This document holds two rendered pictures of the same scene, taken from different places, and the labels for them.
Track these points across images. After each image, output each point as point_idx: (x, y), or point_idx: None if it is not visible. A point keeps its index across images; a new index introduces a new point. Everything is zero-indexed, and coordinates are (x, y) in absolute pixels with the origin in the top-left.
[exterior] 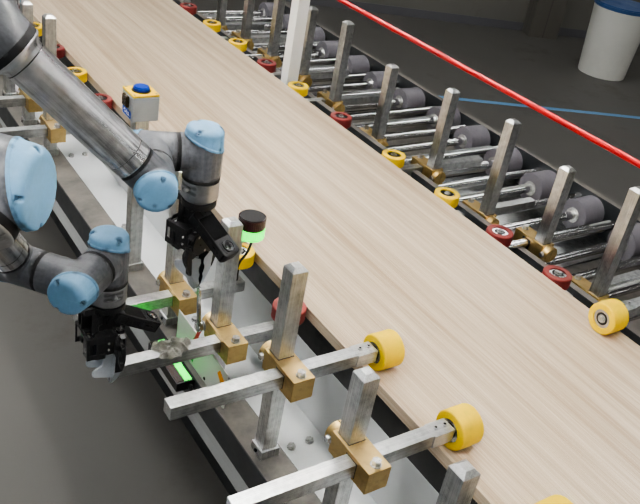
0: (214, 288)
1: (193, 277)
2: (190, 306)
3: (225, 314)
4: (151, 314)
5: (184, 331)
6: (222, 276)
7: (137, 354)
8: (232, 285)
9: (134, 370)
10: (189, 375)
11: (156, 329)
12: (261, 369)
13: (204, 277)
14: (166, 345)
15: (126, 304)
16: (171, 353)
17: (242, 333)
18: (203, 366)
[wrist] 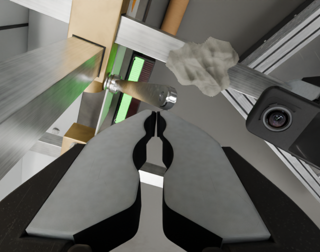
0: (70, 101)
1: (203, 135)
2: (78, 131)
3: (78, 46)
4: (284, 119)
5: (105, 109)
6: (43, 94)
7: (251, 91)
8: (23, 62)
9: (265, 74)
10: (134, 62)
11: (277, 86)
12: (36, 32)
13: (131, 118)
14: (213, 73)
15: None
16: (226, 49)
17: (65, 2)
18: (123, 51)
